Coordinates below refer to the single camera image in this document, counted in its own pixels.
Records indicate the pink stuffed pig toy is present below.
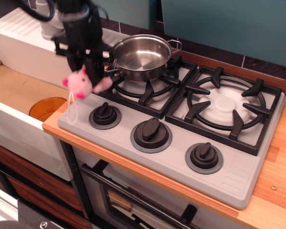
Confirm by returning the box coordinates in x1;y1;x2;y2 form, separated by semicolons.
62;65;113;124

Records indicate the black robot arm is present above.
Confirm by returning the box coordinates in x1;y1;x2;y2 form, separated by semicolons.
16;0;111;87

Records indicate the black right stove knob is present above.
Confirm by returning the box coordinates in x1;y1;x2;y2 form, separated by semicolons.
185;142;224;175

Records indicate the black braided cable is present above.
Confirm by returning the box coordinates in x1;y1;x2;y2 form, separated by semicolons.
16;0;57;22

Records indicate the black middle stove knob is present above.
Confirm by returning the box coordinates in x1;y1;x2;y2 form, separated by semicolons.
130;117;173;154

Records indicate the black oven door handle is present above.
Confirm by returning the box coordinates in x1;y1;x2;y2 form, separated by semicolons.
80;160;196;229

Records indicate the wooden drawer front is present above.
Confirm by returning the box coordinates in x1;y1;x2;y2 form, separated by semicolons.
0;146;89;229

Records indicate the black left burner grate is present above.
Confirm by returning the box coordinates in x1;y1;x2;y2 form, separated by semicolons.
100;55;198;119

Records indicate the black stove knob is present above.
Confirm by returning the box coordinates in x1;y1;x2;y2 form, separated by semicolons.
89;102;122;130
130;117;173;154
185;142;224;175

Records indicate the orange plastic bowl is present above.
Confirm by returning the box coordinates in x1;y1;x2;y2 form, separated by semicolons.
29;97;67;122

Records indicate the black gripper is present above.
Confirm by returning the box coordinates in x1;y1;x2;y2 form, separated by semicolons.
52;11;111;86

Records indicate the black burner grate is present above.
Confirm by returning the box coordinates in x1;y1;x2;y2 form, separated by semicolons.
165;66;286;156
100;55;198;119

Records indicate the black left stove knob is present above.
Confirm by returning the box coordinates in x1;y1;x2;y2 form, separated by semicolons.
89;102;122;130

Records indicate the stainless steel pan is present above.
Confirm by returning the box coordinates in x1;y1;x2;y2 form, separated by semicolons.
105;34;183;82

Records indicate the white toy sink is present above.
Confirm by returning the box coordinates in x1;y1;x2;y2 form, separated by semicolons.
0;9;73;181

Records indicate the grey toy faucet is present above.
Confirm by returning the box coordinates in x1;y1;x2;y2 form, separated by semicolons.
36;0;64;40

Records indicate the black right burner grate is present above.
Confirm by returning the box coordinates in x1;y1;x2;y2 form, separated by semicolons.
165;66;286;156

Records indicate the grey toy stove top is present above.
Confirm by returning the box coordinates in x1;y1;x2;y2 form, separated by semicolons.
56;59;286;210

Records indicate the teal wall cabinet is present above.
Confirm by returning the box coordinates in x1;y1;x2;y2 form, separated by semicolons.
92;0;286;70

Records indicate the toy oven door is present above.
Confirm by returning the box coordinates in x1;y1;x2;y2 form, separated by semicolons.
73;147;242;229

